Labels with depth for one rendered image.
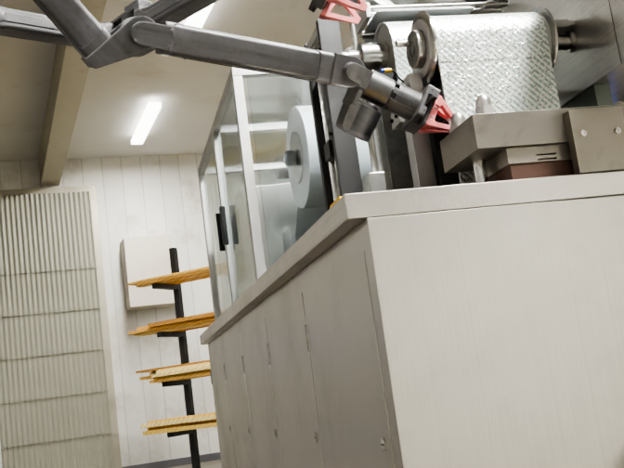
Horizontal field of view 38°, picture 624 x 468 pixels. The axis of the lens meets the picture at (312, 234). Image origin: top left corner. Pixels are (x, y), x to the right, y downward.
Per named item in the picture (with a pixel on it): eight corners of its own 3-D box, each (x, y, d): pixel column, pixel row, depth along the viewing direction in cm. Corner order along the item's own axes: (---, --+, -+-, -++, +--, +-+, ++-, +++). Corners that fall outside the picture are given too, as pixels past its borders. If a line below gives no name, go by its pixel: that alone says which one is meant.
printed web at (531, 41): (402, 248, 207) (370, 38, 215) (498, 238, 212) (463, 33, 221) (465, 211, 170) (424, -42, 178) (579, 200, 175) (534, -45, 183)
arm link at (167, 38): (135, 13, 148) (123, 15, 158) (129, 49, 149) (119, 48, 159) (372, 58, 164) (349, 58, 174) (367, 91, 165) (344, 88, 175)
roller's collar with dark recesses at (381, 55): (357, 75, 208) (354, 49, 209) (383, 74, 209) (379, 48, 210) (365, 65, 202) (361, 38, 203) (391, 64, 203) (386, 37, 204)
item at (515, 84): (453, 156, 172) (438, 63, 175) (566, 147, 177) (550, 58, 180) (454, 155, 171) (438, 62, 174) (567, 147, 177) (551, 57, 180)
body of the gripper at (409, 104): (426, 117, 166) (390, 99, 166) (409, 134, 176) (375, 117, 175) (438, 87, 168) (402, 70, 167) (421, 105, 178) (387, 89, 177)
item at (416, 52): (414, 76, 181) (403, 53, 186) (423, 75, 182) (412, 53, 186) (421, 45, 176) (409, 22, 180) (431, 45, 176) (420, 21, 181)
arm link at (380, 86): (369, 65, 168) (365, 69, 173) (353, 99, 168) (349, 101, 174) (402, 81, 169) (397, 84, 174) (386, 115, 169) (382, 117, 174)
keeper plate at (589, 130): (574, 175, 153) (563, 113, 155) (627, 171, 156) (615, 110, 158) (581, 172, 151) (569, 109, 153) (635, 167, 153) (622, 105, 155)
